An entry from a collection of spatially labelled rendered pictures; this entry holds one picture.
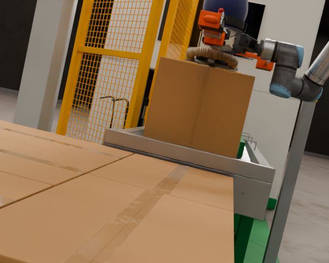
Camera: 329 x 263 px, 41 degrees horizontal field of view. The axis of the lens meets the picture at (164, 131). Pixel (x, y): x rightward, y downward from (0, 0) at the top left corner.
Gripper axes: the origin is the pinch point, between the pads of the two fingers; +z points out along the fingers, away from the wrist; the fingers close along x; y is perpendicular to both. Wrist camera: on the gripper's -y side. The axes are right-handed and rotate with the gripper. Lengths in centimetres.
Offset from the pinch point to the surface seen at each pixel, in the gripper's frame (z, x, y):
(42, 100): 93, -48, 56
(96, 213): 5, -52, -109
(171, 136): 7.5, -44.2, -5.1
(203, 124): -4.5, -36.1, -4.9
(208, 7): 7.6, 15.6, 19.6
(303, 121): -50, -25, 44
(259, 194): -33, -57, -13
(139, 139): 19, -48, -13
